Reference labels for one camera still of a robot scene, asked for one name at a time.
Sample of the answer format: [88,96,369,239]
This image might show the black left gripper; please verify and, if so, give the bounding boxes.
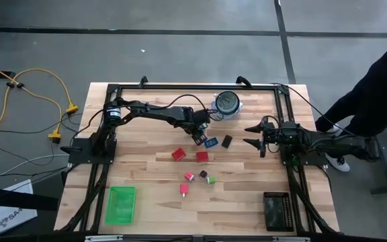
[188,109,212,146]

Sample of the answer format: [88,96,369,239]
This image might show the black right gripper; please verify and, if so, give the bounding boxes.
[243,116,284,159]

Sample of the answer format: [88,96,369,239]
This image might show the blue card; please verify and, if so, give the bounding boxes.
[204,136,220,149]

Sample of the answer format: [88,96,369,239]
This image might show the black card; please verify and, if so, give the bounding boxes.
[220,134,234,149]

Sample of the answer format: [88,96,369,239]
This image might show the white crumpled wrapper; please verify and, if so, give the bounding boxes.
[210,99,244,121]

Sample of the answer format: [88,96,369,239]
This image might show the black plastic tray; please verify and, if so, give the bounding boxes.
[263,191,295,233]

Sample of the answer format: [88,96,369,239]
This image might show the green plastic basket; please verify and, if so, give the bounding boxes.
[104,186,137,226]

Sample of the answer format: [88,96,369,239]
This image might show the person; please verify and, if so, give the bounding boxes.
[314,33,387,173]

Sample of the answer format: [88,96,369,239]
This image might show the black slanted bar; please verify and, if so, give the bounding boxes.
[0,184,60,212]

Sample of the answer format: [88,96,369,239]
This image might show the white printed box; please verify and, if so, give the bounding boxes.
[0,179,38,236]

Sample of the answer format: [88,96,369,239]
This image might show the black metal table frame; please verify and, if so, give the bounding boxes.
[54,75,341,236]

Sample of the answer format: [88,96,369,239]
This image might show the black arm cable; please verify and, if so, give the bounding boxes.
[270,82,355,137]

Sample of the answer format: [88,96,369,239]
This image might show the black rail with silver brackets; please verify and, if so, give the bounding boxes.
[0,231,387,242]

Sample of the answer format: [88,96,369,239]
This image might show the yellow extension cord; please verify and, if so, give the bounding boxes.
[11,68,79,114]
[0,58,63,155]

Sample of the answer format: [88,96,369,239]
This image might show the white floor cable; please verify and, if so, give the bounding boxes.
[0,153,70,186]

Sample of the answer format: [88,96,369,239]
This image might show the black floor cable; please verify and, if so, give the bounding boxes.
[0,140,55,167]
[0,112,82,135]

